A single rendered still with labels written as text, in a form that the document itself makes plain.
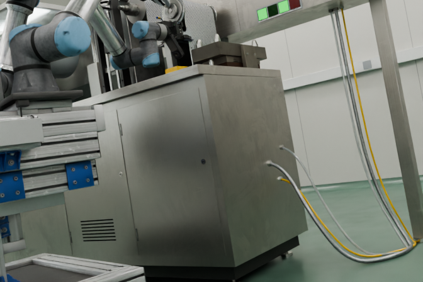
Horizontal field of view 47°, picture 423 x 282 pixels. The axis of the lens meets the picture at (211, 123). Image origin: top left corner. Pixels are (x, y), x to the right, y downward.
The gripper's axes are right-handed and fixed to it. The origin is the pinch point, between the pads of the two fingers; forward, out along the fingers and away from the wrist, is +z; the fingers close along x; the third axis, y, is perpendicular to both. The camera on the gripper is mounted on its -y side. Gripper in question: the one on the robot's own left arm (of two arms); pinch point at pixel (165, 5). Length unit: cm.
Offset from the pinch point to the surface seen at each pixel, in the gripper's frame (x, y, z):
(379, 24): -80, 13, 57
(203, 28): -6.8, 2.3, 20.4
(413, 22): -46, 179, 201
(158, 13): 17.0, 11.0, 8.0
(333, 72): 30, 156, 214
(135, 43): 31.6, -1.5, 12.0
